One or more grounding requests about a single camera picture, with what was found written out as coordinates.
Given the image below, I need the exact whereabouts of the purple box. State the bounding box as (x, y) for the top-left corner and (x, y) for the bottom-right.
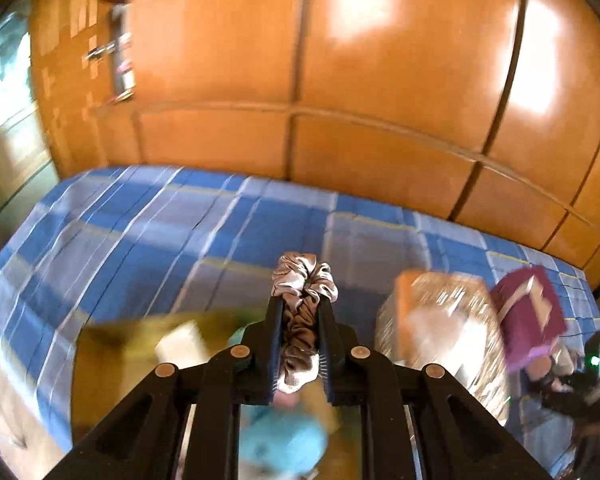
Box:
(489, 266), (569, 374)

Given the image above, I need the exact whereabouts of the clear plastic wrapped package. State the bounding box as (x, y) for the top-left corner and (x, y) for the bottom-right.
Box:
(374, 270), (512, 427)

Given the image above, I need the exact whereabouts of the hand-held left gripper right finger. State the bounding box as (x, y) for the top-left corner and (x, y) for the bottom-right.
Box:
(319, 300), (553, 480)

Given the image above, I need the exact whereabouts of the teal cloth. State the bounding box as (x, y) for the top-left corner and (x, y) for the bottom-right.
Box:
(242, 394), (329, 477)

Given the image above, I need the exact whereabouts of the blue plaid bed sheet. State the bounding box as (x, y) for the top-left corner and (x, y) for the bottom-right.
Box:
(0, 165), (600, 480)

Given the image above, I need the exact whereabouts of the wooden wardrobe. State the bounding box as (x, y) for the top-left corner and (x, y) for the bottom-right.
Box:
(29, 0), (600, 288)

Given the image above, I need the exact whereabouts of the yellow cardboard box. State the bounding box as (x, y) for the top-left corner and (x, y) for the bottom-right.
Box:
(72, 309), (341, 453)

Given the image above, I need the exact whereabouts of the metal wardrobe handle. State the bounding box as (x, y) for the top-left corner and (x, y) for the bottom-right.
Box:
(82, 41), (119, 62)

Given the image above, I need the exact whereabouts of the taupe satin scrunchie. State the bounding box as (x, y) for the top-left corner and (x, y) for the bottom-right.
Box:
(271, 254), (339, 395)

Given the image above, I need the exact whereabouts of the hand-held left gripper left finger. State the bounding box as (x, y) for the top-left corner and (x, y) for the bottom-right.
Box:
(45, 297), (284, 480)

